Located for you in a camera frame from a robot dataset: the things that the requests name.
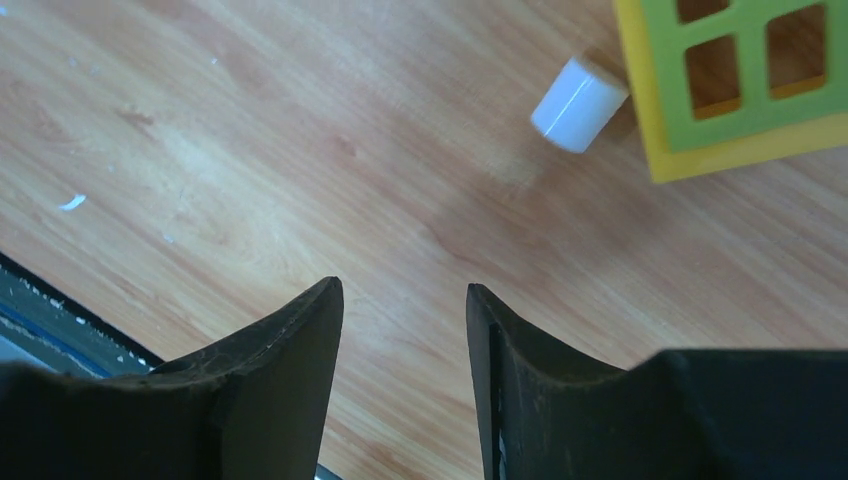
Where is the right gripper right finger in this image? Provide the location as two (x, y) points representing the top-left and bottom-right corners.
(466, 284), (847, 479)

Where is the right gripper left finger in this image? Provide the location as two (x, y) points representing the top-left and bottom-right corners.
(1, 277), (344, 479)

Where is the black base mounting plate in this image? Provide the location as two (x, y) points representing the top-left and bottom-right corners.
(1, 255), (164, 378)

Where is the yellow toy window brick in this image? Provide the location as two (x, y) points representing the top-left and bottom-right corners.
(614, 1), (847, 183)

